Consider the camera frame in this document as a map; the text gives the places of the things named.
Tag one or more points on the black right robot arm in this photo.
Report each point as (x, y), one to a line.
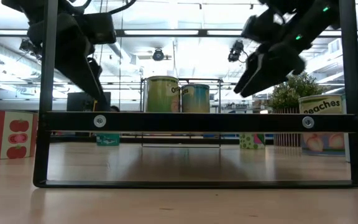
(331, 12)

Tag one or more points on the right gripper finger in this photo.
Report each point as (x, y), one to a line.
(275, 68)
(250, 70)

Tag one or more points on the round black ceiling camera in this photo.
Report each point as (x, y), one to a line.
(158, 55)

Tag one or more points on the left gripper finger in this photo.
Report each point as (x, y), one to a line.
(76, 71)
(99, 81)

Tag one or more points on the black overhead crossbar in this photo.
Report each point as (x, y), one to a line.
(202, 32)

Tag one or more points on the peaches can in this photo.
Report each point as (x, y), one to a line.
(322, 105)

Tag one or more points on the black aluminium table frame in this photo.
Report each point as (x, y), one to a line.
(129, 140)

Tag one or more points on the small teal fish can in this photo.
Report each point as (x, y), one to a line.
(107, 139)

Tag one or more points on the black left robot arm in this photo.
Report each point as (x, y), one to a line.
(20, 6)

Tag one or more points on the person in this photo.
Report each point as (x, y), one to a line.
(114, 109)

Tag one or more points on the green dotted peas can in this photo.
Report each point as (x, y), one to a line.
(252, 141)

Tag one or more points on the green oranges can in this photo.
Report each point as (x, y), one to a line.
(160, 96)

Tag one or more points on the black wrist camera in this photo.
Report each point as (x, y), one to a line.
(258, 28)
(98, 28)

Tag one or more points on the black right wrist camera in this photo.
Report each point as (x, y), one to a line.
(258, 28)

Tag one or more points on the red white tomato can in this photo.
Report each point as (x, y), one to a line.
(8, 133)

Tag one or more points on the black hanging camera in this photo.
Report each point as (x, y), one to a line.
(236, 51)

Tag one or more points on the wooden shelf black metal frame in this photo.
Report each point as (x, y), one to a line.
(197, 122)

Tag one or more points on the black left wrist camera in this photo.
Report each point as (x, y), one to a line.
(98, 28)

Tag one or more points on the potted plant slatted pot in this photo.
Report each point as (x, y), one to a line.
(287, 91)

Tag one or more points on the yellow and teal label can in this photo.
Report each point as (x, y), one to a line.
(196, 99)

